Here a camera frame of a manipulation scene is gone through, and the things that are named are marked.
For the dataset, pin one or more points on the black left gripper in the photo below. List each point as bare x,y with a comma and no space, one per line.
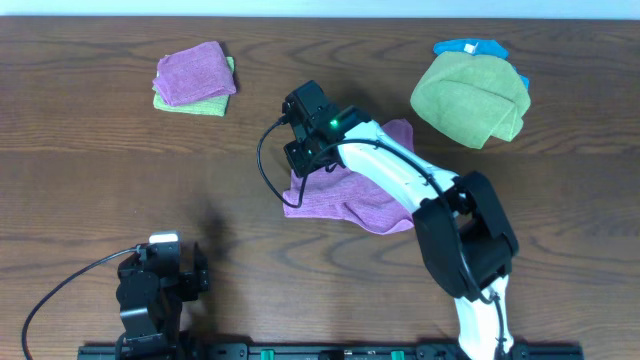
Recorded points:
199,277

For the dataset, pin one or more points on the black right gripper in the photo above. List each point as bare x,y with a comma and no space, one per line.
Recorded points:
294,148

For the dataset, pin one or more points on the purple microfiber cloth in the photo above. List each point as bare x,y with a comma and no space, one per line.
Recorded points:
345,195

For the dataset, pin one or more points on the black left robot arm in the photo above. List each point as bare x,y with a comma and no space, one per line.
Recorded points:
151,295

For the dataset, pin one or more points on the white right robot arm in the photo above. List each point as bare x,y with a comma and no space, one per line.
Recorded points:
464,236

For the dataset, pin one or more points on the folded green cloth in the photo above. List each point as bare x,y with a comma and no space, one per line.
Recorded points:
215,106

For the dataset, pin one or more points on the folded purple cloth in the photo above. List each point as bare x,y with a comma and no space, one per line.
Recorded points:
194,74

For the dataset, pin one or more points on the green crumpled microfiber cloth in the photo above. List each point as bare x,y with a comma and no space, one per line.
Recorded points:
471,98

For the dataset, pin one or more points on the blue microfiber cloth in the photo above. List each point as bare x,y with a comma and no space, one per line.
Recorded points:
473,47

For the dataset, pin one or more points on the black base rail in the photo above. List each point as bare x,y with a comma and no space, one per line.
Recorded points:
428,351

